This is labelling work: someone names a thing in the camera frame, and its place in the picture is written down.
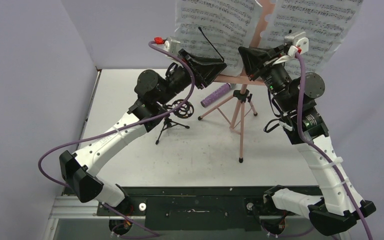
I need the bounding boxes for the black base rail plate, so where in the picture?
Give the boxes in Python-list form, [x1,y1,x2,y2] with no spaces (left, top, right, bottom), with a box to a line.
[62,185,299,232]

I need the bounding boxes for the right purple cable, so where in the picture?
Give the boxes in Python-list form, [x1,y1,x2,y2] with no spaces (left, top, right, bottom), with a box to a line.
[294,52,367,240]

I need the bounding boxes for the purple glitter microphone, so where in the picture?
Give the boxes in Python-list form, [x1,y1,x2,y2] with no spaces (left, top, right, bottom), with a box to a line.
[200,83,237,108]

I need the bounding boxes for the pink music stand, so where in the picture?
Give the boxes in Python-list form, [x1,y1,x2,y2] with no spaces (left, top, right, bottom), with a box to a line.
[198,0,276,163]

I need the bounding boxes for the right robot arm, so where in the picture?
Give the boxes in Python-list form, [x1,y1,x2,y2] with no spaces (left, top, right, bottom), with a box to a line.
[238,45,376,239]

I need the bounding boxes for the sheet music page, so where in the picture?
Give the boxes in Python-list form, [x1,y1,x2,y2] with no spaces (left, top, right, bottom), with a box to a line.
[174,0,264,77]
[258,0,363,74]

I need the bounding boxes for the purple cable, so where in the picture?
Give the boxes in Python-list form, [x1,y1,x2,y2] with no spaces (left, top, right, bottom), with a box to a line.
[294,52,367,240]
[37,39,196,239]

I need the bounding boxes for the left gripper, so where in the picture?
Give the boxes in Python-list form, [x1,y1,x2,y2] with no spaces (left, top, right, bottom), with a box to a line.
[157,49,226,106]

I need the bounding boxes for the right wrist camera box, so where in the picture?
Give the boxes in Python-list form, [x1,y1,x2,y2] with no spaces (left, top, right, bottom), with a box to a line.
[274,31,310,65]

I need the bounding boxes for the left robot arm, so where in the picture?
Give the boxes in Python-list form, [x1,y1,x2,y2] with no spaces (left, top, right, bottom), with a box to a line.
[59,49,227,216]

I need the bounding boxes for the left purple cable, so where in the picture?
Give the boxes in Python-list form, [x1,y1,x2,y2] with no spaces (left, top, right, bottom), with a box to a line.
[37,39,196,239]

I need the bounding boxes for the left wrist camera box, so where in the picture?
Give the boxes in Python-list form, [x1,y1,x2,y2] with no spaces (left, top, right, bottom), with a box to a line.
[153,36,181,55]

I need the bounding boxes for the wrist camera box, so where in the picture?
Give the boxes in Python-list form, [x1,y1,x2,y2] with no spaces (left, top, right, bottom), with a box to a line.
[153,36,181,55]
[274,31,310,65]

